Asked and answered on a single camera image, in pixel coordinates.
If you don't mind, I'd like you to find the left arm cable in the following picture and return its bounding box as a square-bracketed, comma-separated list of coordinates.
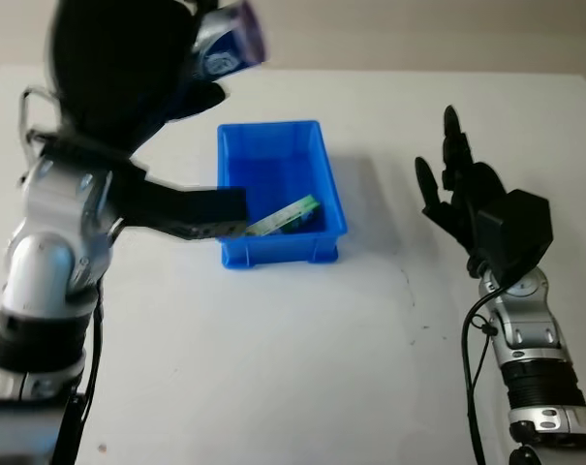
[18, 86, 106, 465]

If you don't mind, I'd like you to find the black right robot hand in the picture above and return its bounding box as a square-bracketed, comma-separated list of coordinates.
[415, 105, 509, 254]

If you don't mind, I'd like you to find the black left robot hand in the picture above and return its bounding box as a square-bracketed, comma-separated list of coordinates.
[47, 0, 226, 156]

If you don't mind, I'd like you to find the green white box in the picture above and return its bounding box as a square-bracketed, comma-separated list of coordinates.
[246, 194, 322, 237]

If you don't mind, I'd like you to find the blue plastic tray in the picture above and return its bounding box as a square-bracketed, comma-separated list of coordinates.
[216, 119, 348, 270]

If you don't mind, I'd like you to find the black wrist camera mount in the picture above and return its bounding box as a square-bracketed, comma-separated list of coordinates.
[476, 189, 551, 287]
[35, 128, 249, 243]

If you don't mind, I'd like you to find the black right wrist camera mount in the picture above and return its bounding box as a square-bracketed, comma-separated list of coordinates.
[476, 189, 551, 287]

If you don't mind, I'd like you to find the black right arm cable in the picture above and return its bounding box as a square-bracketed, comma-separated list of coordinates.
[460, 280, 511, 465]

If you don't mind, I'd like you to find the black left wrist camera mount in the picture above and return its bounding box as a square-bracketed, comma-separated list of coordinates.
[35, 128, 249, 243]

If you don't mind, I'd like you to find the purple white packet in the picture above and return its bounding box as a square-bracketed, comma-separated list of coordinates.
[190, 0, 269, 79]

